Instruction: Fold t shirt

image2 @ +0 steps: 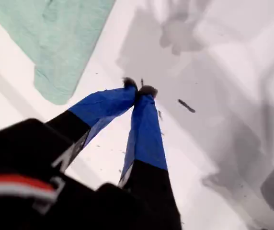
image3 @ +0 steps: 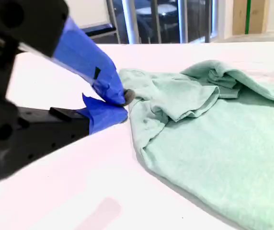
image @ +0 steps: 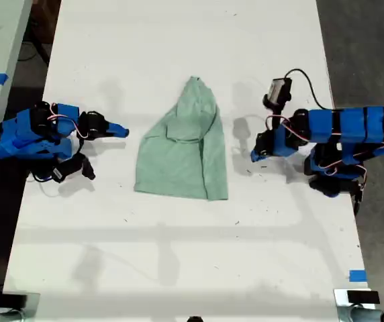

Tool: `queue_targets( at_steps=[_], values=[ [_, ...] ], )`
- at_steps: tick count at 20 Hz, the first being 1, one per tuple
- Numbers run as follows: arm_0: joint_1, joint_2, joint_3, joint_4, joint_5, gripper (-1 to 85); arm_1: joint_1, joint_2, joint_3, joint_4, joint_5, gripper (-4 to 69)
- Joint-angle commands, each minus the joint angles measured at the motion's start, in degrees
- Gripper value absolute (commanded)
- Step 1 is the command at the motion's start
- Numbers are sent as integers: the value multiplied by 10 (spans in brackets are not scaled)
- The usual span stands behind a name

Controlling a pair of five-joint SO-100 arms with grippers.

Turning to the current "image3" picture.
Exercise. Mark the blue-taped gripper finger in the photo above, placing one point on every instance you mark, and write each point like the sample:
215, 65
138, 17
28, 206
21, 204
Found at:
79, 52
103, 117

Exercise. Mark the pale green T-shirt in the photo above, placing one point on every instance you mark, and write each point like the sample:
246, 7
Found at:
211, 155

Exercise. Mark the dark framed white board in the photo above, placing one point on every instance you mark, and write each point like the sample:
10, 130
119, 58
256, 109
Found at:
96, 14

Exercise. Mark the thin grey metal rod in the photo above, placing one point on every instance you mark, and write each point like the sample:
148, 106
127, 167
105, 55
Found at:
113, 21
155, 21

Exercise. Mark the brown wooden panel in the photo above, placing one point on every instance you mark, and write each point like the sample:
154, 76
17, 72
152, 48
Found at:
238, 16

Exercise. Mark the green vertical strip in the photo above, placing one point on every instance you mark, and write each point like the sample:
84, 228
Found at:
247, 16

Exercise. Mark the thick grey metal post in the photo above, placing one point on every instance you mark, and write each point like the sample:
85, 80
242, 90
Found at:
182, 21
130, 21

